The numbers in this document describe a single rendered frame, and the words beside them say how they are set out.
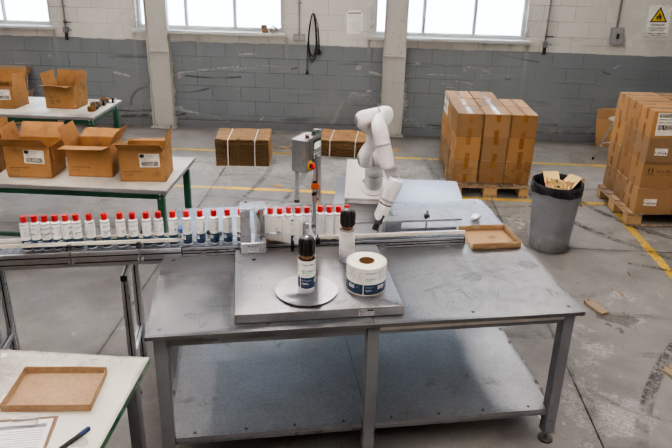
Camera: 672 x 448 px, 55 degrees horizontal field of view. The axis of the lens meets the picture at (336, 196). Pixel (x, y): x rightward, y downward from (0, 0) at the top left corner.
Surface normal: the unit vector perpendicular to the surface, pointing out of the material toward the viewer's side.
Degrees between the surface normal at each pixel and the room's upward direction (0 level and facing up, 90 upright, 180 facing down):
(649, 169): 89
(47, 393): 0
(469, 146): 90
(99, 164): 90
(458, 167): 88
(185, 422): 0
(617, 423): 0
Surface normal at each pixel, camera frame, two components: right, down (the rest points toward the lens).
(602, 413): 0.02, -0.93
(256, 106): -0.06, 0.36
